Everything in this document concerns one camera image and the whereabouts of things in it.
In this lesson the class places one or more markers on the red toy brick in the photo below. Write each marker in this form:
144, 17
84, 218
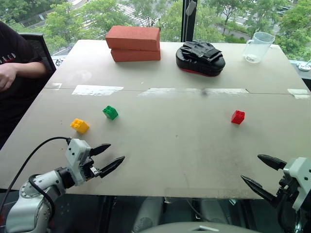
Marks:
238, 117

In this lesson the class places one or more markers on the person in black shirt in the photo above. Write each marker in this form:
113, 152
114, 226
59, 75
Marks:
17, 48

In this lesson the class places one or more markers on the dark rounded robot body shape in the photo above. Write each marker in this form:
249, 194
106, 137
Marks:
201, 228

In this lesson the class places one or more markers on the bare person hand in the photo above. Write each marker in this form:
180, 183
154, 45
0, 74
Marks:
7, 76

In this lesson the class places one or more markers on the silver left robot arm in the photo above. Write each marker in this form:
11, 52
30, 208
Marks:
26, 211

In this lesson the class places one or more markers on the wide white tape strip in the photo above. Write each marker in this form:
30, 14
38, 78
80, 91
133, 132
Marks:
97, 89

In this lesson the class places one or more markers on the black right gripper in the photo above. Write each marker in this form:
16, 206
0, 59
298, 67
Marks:
288, 190

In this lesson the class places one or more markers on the short white tape strip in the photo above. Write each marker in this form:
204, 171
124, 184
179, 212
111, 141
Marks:
299, 93

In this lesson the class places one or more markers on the long white tape strip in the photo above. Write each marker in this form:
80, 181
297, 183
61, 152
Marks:
189, 91

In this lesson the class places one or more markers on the clear plastic measuring jug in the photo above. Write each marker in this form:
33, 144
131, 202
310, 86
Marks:
257, 47

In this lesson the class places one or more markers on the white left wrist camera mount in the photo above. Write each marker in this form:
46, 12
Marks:
75, 151

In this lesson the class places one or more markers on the black mesh office chair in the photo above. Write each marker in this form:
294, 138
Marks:
42, 48

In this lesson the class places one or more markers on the bare person forearm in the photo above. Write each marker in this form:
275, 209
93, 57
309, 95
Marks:
30, 70

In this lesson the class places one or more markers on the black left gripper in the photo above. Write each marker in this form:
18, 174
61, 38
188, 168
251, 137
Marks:
89, 168

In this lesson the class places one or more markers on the white lamp base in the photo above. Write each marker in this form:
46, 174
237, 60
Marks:
305, 66

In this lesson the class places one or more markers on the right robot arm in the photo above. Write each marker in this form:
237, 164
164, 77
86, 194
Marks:
304, 221

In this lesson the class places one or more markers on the black window frame post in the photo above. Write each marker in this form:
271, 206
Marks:
189, 26

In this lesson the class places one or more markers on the yellow toy brick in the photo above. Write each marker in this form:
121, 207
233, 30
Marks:
79, 126

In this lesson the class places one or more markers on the black boxing focus mitt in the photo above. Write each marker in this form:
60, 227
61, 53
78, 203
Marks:
200, 60

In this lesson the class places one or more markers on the green toy brick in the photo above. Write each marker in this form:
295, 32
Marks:
110, 112

